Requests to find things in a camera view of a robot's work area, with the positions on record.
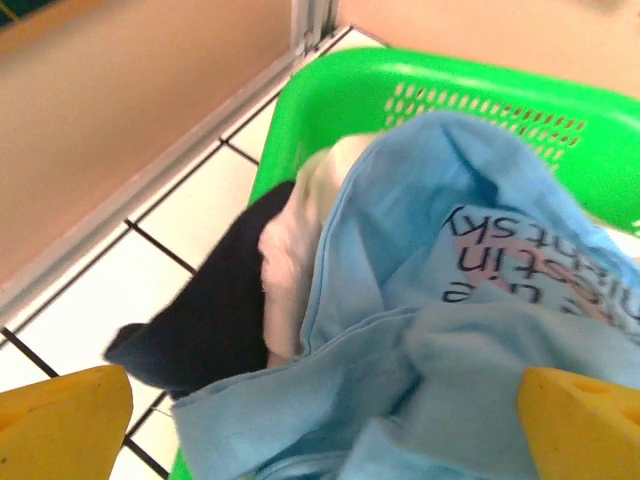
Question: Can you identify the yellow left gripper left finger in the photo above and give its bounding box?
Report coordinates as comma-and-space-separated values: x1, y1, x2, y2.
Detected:
0, 364, 135, 480

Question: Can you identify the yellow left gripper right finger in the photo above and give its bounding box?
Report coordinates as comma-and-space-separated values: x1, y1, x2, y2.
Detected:
517, 366, 640, 480

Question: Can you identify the light blue printed t-shirt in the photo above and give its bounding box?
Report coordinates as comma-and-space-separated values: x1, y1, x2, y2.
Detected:
172, 110, 640, 480

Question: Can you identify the navy blue t-shirt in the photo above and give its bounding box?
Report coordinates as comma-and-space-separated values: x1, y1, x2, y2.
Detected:
103, 180, 297, 401

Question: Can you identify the white t-shirt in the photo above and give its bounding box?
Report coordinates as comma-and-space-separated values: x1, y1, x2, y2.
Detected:
258, 133, 384, 370

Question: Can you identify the green plastic laundry basket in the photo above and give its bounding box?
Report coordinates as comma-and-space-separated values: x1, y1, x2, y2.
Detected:
168, 47, 640, 480

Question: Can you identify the aluminium table side rail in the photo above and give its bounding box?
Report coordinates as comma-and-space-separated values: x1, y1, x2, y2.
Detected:
0, 24, 352, 329

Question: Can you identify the aluminium frame post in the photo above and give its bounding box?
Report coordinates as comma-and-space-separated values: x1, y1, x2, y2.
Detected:
289, 0, 339, 57

